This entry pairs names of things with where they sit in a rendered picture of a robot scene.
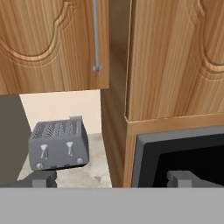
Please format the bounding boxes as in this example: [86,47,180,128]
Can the black built-in oven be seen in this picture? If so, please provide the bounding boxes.
[130,125,224,188]

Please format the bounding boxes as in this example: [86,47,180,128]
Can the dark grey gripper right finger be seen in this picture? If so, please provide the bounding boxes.
[166,170,221,189]

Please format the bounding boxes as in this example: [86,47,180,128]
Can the grey four-slot toaster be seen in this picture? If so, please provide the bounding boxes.
[28,115,90,172]

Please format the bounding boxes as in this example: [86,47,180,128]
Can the wooden oven cabinet frame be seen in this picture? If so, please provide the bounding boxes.
[101,0,224,188]

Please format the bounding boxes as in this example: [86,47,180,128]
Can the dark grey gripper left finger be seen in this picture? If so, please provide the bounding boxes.
[4,170,58,189]

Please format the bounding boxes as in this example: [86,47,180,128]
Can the grey metal bar handle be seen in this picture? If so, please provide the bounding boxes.
[92,0,103,73]

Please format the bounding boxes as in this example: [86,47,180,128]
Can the wooden cabinet door with handle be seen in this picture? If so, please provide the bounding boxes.
[0,0,110,96]

